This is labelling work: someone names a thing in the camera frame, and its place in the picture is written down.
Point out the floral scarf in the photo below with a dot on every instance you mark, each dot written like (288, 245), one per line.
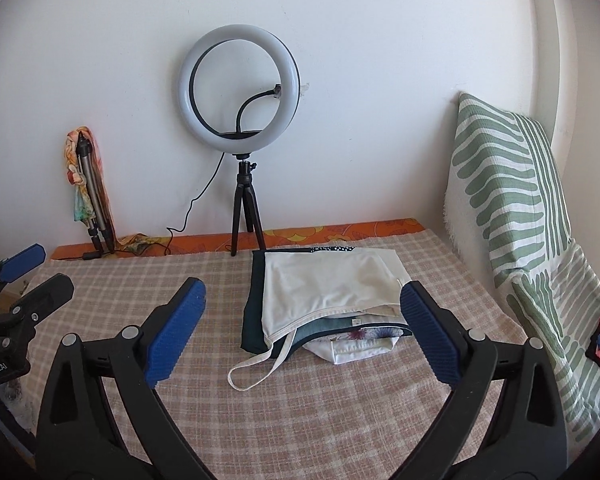
(75, 160)

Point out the green patterned white throw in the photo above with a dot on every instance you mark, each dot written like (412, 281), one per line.
(505, 185)

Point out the white floral folded garment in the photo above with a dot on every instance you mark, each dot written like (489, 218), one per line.
(360, 345)

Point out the dark teal folded garment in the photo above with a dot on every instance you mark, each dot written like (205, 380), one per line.
(254, 310)

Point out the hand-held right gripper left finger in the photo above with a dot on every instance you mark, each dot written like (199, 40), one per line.
(175, 330)

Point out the grey folded tripod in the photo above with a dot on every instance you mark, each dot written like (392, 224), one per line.
(96, 200)

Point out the checked beige blanket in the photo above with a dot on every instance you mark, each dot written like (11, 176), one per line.
(305, 420)

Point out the white tank top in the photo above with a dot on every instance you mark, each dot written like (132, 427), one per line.
(325, 285)

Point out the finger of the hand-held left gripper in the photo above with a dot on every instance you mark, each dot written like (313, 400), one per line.
(22, 261)
(47, 295)

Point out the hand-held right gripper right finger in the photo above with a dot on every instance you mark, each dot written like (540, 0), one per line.
(427, 330)

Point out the orange floral bedsheet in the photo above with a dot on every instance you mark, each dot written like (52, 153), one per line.
(305, 234)

